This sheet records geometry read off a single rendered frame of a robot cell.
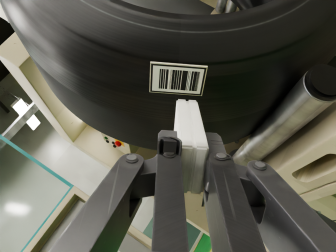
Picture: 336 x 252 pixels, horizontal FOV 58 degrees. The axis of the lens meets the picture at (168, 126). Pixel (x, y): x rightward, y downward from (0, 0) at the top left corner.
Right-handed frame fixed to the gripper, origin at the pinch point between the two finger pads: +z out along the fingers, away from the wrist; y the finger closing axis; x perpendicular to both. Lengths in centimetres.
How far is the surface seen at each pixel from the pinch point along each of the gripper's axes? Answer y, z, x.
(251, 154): 14.7, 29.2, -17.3
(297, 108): 14.6, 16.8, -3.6
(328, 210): 40, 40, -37
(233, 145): 14.9, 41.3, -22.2
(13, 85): -501, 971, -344
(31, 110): -292, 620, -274
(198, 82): 2.1, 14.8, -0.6
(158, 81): -2.2, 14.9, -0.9
